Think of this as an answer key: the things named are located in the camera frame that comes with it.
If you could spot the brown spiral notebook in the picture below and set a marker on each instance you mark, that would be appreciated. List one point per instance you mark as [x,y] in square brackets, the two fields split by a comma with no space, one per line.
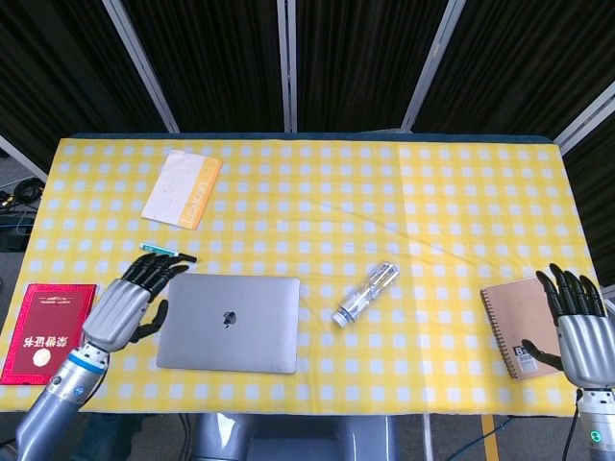
[521,329]

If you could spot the white teal marker pen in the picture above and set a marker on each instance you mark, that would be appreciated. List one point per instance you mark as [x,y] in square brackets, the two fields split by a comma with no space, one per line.
[165,250]

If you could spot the white orange booklet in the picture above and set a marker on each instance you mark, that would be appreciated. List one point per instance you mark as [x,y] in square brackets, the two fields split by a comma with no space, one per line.
[182,189]

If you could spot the yellow white checkered tablecloth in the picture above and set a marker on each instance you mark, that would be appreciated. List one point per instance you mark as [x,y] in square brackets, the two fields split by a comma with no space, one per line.
[336,216]

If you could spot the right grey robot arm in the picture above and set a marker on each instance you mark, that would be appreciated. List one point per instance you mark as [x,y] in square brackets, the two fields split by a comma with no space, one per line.
[596,425]

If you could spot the black folding screen partition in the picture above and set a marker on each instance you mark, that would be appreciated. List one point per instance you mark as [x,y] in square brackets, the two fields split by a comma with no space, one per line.
[307,62]

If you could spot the silver grey laptop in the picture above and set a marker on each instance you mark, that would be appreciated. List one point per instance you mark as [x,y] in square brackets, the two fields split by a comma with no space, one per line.
[228,324]

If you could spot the grey robot torso base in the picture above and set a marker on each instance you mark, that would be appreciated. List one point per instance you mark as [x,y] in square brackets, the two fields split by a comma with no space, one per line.
[293,437]

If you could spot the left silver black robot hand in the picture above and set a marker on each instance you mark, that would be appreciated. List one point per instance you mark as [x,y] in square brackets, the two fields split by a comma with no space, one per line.
[120,312]

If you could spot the red certificate book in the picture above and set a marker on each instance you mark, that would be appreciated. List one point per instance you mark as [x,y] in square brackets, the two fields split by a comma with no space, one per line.
[45,331]

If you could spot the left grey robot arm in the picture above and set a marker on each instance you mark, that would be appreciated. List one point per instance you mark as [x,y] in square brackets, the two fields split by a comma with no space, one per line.
[57,398]

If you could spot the clear plastic water bottle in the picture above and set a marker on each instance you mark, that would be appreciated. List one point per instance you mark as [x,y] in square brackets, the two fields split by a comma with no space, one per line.
[367,293]

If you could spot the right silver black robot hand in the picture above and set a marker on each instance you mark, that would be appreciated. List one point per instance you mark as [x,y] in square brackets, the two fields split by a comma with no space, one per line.
[581,336]

